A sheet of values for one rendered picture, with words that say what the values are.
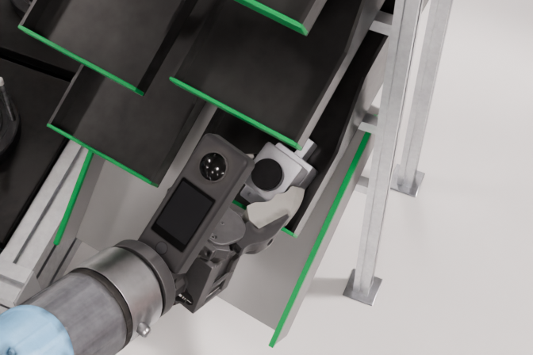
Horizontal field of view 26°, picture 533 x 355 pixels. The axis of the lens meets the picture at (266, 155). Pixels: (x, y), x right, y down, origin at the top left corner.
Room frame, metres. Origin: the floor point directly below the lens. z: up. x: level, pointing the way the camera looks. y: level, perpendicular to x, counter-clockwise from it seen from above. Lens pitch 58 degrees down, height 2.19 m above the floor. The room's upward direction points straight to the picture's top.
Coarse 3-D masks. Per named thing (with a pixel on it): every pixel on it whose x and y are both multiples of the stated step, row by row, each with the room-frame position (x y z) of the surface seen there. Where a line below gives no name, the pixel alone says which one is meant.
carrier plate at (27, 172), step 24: (0, 72) 0.89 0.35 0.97; (24, 72) 0.89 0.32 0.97; (24, 96) 0.85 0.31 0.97; (48, 96) 0.85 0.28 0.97; (24, 120) 0.81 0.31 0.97; (48, 120) 0.81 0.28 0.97; (24, 144) 0.78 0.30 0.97; (48, 144) 0.78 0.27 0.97; (0, 168) 0.74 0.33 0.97; (24, 168) 0.74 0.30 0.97; (48, 168) 0.74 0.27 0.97; (0, 192) 0.71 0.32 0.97; (24, 192) 0.71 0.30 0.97; (0, 216) 0.67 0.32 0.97; (0, 240) 0.64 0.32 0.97
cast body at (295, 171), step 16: (272, 144) 0.58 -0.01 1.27; (256, 160) 0.57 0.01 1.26; (272, 160) 0.56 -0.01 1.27; (288, 160) 0.57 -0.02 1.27; (304, 160) 0.58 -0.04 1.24; (256, 176) 0.55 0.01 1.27; (272, 176) 0.55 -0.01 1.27; (288, 176) 0.55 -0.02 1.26; (304, 176) 0.56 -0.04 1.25; (240, 192) 0.56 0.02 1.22; (256, 192) 0.54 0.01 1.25; (272, 192) 0.54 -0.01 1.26
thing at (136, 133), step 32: (192, 32) 0.73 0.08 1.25; (64, 96) 0.67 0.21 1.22; (96, 96) 0.68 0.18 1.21; (128, 96) 0.68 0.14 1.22; (160, 96) 0.67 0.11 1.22; (192, 96) 0.67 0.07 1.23; (64, 128) 0.65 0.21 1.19; (96, 128) 0.65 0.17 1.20; (128, 128) 0.65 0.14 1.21; (160, 128) 0.64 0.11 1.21; (128, 160) 0.61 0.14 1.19; (160, 160) 0.60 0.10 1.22
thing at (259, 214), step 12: (288, 192) 0.54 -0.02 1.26; (300, 192) 0.54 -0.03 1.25; (252, 204) 0.51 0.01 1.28; (264, 204) 0.52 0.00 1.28; (276, 204) 0.52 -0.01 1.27; (288, 204) 0.52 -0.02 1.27; (300, 204) 0.53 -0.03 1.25; (252, 216) 0.50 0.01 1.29; (264, 216) 0.50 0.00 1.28; (276, 216) 0.50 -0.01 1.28
